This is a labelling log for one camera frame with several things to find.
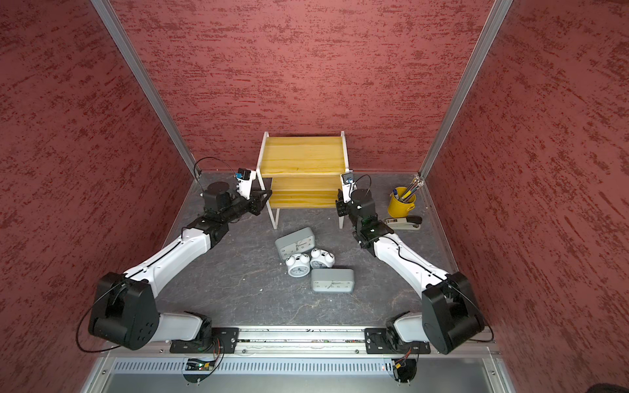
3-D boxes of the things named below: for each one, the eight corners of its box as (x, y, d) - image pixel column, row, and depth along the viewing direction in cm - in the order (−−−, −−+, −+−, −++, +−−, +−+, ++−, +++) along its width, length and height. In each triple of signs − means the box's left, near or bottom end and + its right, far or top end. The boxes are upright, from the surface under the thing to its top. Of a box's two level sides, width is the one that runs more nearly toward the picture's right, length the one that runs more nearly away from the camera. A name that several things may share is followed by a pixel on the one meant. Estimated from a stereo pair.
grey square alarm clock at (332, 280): (312, 293, 86) (311, 283, 78) (312, 278, 89) (311, 267, 82) (352, 293, 86) (355, 283, 78) (350, 278, 89) (353, 268, 82)
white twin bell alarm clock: (287, 277, 89) (284, 267, 81) (288, 264, 92) (286, 253, 85) (309, 277, 89) (308, 267, 81) (310, 264, 92) (309, 253, 85)
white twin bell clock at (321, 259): (310, 268, 92) (309, 257, 84) (313, 258, 94) (313, 246, 86) (330, 275, 90) (331, 264, 82) (333, 264, 93) (334, 252, 85)
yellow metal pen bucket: (387, 221, 105) (394, 205, 96) (384, 203, 112) (389, 186, 103) (409, 222, 105) (418, 206, 96) (404, 203, 112) (412, 187, 103)
